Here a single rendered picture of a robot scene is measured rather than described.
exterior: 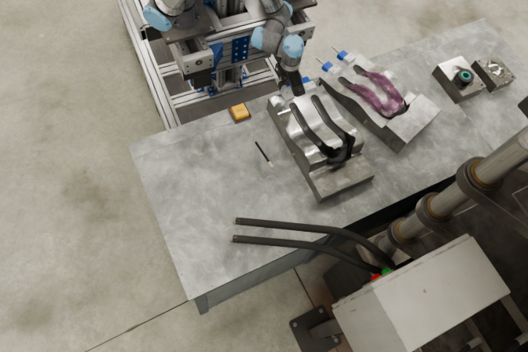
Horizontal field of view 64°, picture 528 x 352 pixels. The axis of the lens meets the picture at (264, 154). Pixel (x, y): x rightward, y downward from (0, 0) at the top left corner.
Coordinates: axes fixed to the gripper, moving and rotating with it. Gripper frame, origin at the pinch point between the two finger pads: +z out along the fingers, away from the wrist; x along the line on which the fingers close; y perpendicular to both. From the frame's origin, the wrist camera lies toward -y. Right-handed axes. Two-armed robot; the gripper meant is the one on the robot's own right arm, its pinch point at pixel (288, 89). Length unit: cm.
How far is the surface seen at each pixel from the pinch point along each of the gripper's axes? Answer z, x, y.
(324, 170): 3.0, 1.6, -37.6
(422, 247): -19, -11, -80
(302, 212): 5, 17, -49
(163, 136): 8, 57, 6
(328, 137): -0.6, -5.5, -26.3
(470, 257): -65, -3, -81
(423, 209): -43, -8, -68
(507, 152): -81, -15, -63
